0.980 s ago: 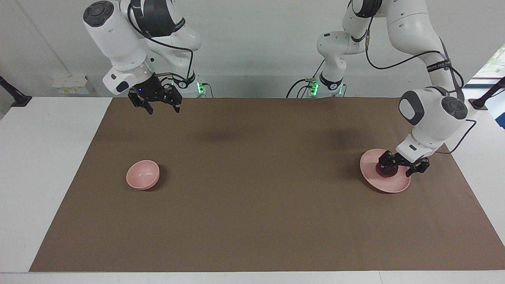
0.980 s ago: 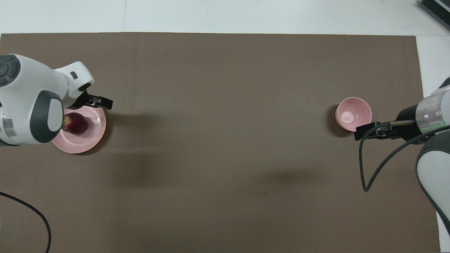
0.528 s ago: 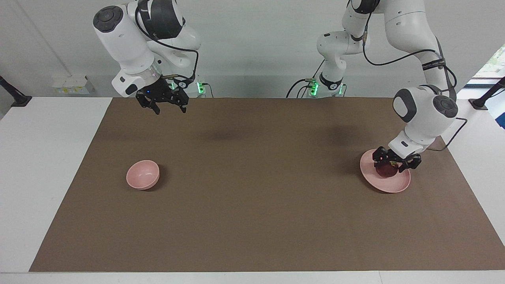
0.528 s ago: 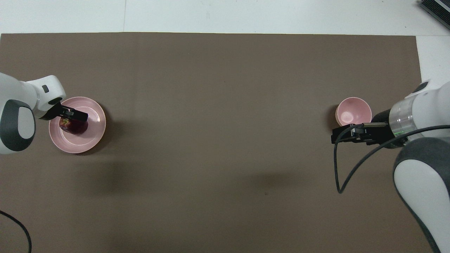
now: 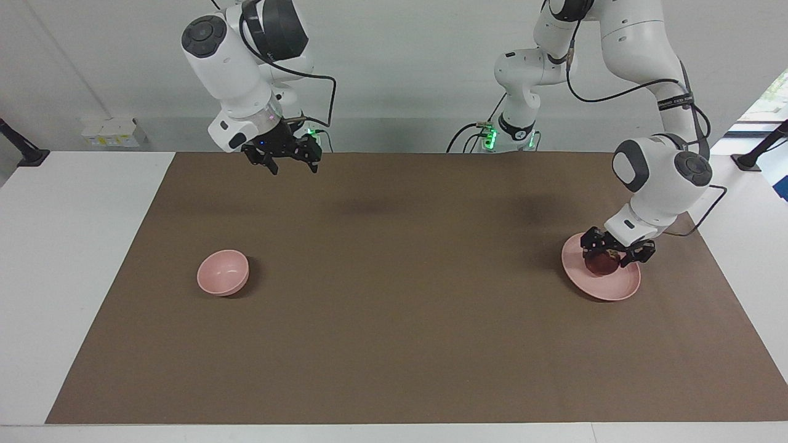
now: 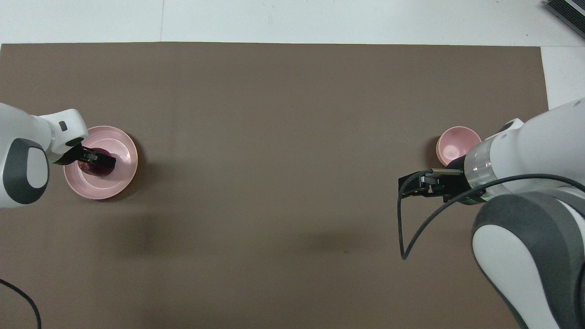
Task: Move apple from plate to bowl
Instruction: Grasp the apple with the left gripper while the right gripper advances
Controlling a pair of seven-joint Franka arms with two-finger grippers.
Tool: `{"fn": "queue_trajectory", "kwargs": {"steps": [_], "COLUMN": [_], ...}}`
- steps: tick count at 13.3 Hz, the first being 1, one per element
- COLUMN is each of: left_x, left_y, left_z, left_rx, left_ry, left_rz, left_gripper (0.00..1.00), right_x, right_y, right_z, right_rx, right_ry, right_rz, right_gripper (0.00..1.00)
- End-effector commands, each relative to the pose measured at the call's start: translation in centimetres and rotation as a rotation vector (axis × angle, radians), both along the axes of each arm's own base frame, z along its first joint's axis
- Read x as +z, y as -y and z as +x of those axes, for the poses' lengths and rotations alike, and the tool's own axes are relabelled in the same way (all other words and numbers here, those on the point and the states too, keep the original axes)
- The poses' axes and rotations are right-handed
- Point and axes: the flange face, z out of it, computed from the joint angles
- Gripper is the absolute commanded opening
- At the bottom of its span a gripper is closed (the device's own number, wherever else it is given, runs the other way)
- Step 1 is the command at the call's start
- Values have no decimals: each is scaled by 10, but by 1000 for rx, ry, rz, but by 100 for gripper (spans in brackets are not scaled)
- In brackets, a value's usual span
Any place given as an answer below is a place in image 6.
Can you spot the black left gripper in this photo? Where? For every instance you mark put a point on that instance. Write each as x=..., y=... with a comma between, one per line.
x=68, y=154

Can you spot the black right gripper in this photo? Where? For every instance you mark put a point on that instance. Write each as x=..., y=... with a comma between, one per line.
x=459, y=185

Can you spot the dark red apple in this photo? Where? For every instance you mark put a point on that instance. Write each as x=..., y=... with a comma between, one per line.
x=98, y=170

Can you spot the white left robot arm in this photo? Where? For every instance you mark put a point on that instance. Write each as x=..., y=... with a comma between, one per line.
x=27, y=151

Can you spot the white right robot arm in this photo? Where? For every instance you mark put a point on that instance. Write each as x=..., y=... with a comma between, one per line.
x=534, y=192

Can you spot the pink plate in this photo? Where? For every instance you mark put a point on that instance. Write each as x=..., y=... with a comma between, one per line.
x=116, y=141

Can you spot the pink bowl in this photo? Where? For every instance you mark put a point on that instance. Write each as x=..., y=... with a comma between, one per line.
x=457, y=141

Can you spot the brown table mat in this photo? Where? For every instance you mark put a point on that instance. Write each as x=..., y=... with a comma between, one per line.
x=274, y=160

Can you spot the dark ribbed device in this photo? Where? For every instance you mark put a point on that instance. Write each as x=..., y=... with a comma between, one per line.
x=569, y=16

